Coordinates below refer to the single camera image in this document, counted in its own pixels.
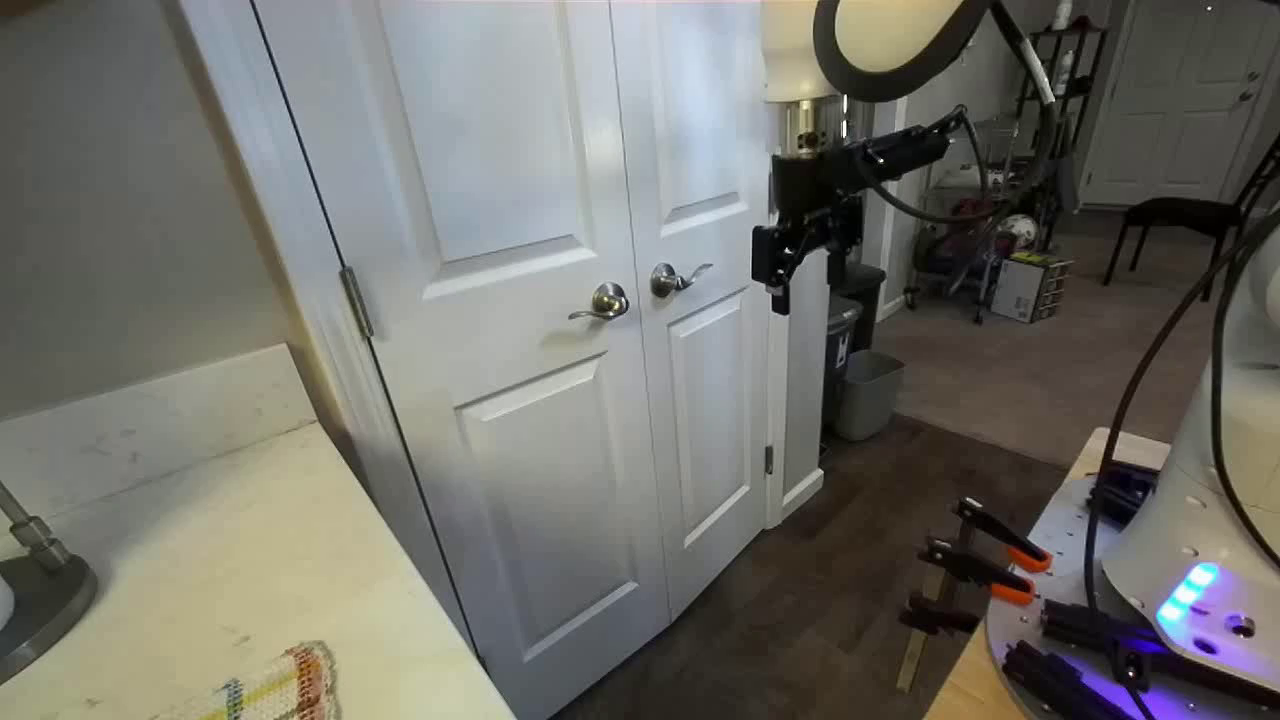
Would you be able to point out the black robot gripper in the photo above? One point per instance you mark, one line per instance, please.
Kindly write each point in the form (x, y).
(812, 207)

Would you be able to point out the silver door lever handle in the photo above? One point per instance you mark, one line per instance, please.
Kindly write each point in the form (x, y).
(610, 303)
(664, 280)

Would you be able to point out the white door panel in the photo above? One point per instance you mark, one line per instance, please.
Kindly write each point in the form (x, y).
(694, 101)
(472, 172)

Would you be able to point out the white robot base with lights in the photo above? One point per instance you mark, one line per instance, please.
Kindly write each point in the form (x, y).
(1202, 556)

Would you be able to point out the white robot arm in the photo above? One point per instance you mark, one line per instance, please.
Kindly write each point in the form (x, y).
(872, 52)

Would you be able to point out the white background door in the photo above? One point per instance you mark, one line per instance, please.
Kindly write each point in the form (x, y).
(1182, 97)

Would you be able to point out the brass upper door hinge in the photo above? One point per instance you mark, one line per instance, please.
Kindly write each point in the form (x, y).
(357, 303)

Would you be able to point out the grey trash bin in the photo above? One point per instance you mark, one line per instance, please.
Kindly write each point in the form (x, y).
(867, 392)

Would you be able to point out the metal shelf rack with clutter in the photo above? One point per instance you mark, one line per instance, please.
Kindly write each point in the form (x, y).
(1016, 181)

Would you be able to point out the white box with green print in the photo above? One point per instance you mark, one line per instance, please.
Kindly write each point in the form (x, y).
(1030, 289)

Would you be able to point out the black orange clamp upper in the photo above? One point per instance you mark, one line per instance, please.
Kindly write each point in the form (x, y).
(1016, 544)

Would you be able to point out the black orange clamp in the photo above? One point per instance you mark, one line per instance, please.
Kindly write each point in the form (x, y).
(1016, 544)
(975, 569)

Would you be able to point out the black orange clamp lower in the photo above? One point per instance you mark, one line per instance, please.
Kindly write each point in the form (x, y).
(975, 569)

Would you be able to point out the round grey metal stand base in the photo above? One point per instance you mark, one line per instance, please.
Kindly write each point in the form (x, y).
(51, 589)

